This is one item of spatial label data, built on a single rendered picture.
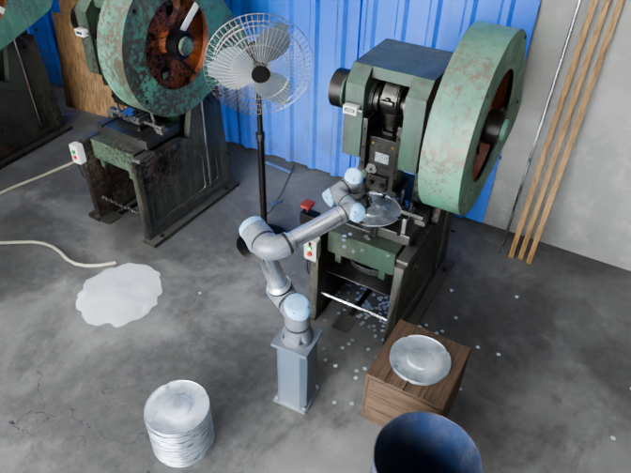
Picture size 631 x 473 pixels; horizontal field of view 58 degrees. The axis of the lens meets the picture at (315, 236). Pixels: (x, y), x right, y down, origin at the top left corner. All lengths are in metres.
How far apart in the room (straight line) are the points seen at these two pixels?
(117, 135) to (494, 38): 2.46
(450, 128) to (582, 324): 1.88
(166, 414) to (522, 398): 1.80
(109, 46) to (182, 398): 1.78
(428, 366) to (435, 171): 0.95
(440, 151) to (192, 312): 1.87
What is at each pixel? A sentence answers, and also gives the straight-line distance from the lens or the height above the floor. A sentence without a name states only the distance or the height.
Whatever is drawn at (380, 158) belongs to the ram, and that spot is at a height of 1.06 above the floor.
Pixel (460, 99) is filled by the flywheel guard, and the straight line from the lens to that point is 2.28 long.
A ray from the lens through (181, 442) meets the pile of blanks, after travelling 2.75.
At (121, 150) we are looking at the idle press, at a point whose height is 0.64.
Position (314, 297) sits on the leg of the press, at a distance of 3.30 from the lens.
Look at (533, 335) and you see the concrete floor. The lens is 3.60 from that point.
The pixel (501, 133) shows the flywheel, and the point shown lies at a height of 1.33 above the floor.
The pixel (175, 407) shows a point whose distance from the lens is 2.77.
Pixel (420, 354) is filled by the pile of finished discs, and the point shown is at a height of 0.37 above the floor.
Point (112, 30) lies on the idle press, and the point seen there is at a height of 1.50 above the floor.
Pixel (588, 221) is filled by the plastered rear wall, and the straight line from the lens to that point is 4.15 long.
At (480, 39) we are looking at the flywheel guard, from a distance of 2.43.
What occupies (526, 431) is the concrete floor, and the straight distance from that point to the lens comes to 3.17.
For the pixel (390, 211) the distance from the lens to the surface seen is 2.94.
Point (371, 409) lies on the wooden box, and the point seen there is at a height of 0.10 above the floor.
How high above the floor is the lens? 2.51
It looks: 39 degrees down
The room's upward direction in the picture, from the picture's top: 2 degrees clockwise
